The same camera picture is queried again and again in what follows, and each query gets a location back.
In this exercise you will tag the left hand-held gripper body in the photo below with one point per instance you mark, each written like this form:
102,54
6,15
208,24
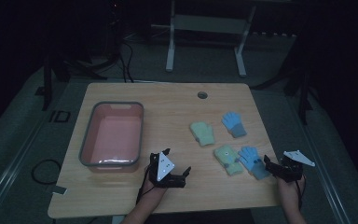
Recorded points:
163,168

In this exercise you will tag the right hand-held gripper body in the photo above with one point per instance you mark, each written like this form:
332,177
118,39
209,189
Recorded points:
292,169

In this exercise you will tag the blue glove with dark print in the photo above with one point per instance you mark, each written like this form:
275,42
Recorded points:
251,159

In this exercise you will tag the plain green mitten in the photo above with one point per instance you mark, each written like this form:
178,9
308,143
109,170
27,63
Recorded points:
202,133

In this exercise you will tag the green mitten with face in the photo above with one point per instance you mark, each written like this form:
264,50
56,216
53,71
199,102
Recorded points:
227,160

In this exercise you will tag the blue glove with grey cuff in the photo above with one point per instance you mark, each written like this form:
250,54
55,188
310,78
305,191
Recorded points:
233,122

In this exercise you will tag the pink basin with grey rim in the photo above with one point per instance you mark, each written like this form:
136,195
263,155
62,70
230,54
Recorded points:
115,137

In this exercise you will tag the person's right hand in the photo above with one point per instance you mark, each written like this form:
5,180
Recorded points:
289,188

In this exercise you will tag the person's left hand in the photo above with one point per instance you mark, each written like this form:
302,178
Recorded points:
154,190

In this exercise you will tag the grey floor tag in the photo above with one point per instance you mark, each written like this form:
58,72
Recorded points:
60,190

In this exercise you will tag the white metal stand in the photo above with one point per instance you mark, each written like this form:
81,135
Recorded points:
208,24

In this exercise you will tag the black tripod stand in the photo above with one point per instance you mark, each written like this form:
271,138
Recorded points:
47,84

